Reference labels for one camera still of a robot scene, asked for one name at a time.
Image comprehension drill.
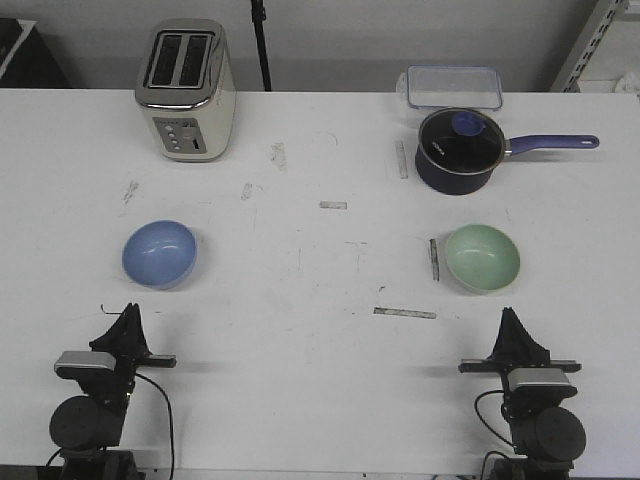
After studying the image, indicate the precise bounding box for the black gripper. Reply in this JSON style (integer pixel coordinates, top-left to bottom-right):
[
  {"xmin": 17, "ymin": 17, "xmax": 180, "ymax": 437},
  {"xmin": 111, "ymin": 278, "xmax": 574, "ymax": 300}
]
[
  {"xmin": 77, "ymin": 303, "xmax": 177, "ymax": 405},
  {"xmin": 458, "ymin": 307, "xmax": 582, "ymax": 424}
]

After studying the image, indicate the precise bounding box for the blue bowl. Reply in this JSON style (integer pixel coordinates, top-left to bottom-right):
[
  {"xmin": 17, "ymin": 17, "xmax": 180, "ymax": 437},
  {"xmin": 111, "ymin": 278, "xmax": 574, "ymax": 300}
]
[{"xmin": 121, "ymin": 220, "xmax": 198, "ymax": 290}]

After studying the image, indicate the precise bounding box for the green bowl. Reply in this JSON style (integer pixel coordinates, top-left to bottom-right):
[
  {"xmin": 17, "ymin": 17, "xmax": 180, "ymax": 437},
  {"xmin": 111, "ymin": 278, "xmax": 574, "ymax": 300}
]
[{"xmin": 444, "ymin": 224, "xmax": 521, "ymax": 293}]

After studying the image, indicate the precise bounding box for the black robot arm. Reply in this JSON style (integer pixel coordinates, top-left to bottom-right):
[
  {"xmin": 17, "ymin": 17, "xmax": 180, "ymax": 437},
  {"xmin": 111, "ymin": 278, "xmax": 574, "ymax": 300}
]
[
  {"xmin": 458, "ymin": 307, "xmax": 586, "ymax": 479},
  {"xmin": 49, "ymin": 303, "xmax": 177, "ymax": 479}
]

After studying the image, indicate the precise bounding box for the glass pot lid blue knob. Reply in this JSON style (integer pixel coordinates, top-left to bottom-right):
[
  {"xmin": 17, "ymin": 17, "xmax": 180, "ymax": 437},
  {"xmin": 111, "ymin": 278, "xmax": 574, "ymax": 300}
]
[{"xmin": 419, "ymin": 108, "xmax": 506, "ymax": 174}]

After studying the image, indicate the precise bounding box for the cream and chrome toaster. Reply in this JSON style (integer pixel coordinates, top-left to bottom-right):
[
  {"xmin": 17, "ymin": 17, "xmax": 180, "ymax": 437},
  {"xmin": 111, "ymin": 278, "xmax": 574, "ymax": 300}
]
[{"xmin": 135, "ymin": 18, "xmax": 236, "ymax": 163}]

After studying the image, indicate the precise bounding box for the clear plastic food container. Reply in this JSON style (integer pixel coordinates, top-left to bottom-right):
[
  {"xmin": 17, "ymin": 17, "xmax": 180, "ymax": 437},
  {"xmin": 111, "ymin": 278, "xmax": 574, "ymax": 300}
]
[{"xmin": 396, "ymin": 65, "xmax": 503, "ymax": 110}]

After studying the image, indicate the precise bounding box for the grey metal shelf upright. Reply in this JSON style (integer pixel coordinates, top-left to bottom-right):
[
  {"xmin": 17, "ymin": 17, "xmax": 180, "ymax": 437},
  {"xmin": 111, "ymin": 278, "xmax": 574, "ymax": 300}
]
[{"xmin": 549, "ymin": 0, "xmax": 630, "ymax": 93}]

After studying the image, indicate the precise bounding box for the black tripod pole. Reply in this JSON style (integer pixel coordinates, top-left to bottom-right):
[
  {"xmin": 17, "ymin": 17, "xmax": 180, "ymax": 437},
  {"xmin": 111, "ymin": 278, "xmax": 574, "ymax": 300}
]
[{"xmin": 250, "ymin": 0, "xmax": 272, "ymax": 92}]

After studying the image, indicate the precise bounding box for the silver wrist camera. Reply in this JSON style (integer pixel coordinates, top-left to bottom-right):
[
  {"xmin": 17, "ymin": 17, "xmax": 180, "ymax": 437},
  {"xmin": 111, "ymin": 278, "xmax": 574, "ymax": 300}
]
[
  {"xmin": 54, "ymin": 351, "xmax": 116, "ymax": 379},
  {"xmin": 507, "ymin": 368, "xmax": 571, "ymax": 392}
]

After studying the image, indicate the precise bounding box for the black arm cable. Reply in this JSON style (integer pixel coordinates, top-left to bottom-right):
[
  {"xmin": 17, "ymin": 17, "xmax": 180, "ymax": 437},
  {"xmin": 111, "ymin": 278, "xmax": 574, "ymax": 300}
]
[
  {"xmin": 130, "ymin": 372, "xmax": 175, "ymax": 476},
  {"xmin": 473, "ymin": 390, "xmax": 516, "ymax": 451}
]

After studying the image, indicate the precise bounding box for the blue saucepan with handle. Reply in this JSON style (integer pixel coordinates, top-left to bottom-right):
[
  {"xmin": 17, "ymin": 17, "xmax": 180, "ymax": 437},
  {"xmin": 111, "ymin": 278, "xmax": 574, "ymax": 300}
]
[{"xmin": 415, "ymin": 135, "xmax": 600, "ymax": 195}]

